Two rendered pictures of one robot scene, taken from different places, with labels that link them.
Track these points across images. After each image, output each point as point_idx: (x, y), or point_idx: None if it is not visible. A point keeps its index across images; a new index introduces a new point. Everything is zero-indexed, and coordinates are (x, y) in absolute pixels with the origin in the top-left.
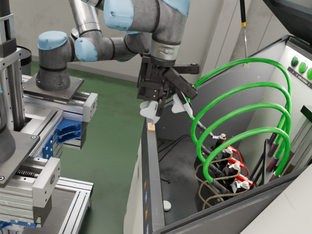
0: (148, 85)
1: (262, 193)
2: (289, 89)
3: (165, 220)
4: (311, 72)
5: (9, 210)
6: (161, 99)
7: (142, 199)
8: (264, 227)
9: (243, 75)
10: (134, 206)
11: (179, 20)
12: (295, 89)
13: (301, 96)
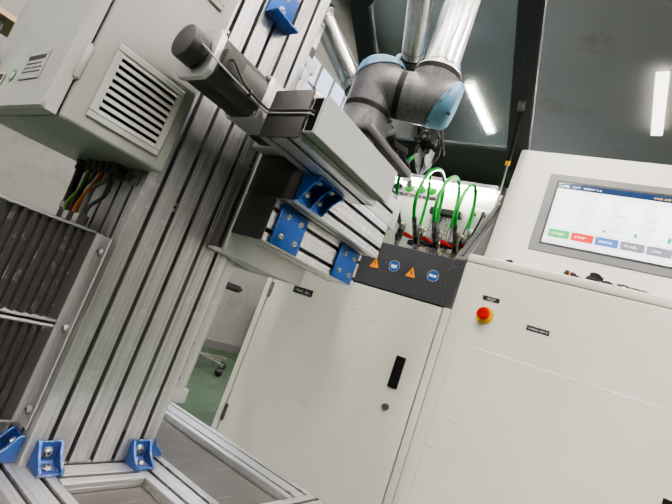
0: (438, 133)
1: (489, 222)
2: (429, 190)
3: None
4: (422, 187)
5: (369, 230)
6: (439, 148)
7: (374, 282)
8: (500, 241)
9: None
10: (315, 335)
11: None
12: (408, 204)
13: (417, 207)
